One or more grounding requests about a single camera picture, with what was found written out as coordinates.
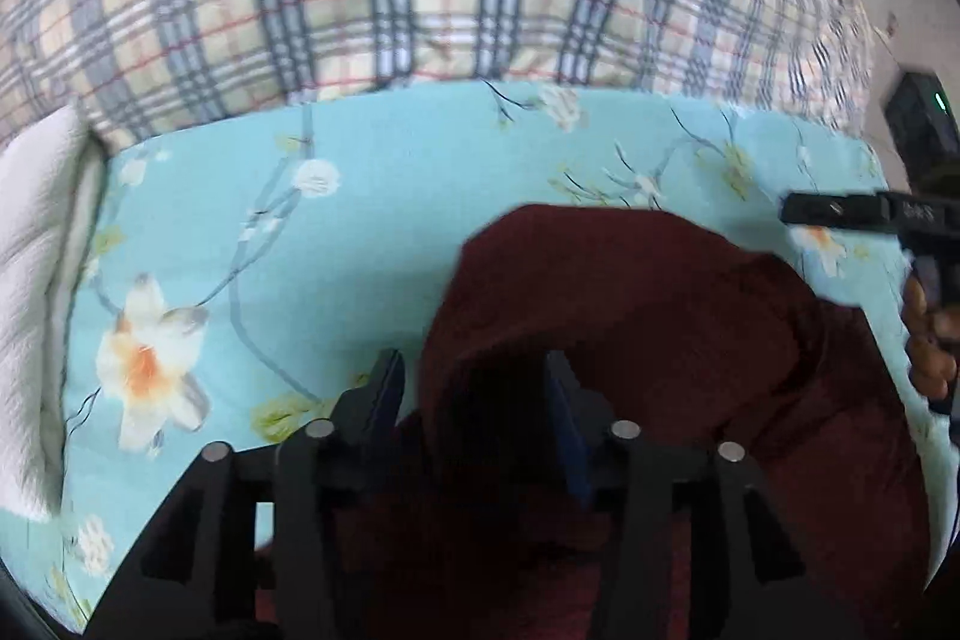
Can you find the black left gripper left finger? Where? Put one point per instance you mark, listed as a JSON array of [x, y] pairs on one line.
[[245, 543]]

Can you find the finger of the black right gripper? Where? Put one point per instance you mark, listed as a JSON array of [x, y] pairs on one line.
[[858, 212]]

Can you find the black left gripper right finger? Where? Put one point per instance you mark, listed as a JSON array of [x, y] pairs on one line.
[[695, 546]]

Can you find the dark red knit sweater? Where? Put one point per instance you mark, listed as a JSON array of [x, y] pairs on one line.
[[467, 531]]

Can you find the person's right hand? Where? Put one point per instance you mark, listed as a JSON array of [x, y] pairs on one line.
[[932, 344]]

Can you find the light blue floral bedsheet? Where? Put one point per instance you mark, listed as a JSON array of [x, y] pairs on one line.
[[314, 236]]

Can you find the white textured pillow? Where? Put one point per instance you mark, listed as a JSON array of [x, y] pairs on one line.
[[52, 178]]

